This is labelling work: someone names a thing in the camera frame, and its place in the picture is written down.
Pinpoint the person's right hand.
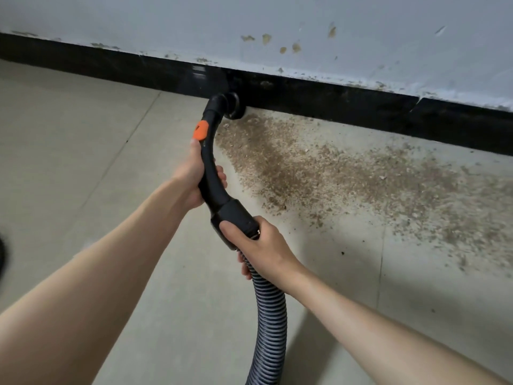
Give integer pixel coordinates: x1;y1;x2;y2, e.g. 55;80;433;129
219;216;309;295

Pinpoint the person's left hand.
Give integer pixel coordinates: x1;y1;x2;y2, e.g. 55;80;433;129
172;140;229;213

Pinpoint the black vacuum hose with handle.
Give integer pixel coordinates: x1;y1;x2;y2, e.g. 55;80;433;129
193;92;289;385

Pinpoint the brown sawdust dirt patch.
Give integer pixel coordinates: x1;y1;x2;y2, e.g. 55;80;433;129
215;112;513;273

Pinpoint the person's left forearm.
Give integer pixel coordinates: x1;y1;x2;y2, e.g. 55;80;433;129
0;182;193;385

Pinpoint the person's right forearm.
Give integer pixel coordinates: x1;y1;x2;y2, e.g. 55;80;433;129
292;268;510;385

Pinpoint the tiled floor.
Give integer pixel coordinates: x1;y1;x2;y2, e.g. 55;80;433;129
0;60;513;385

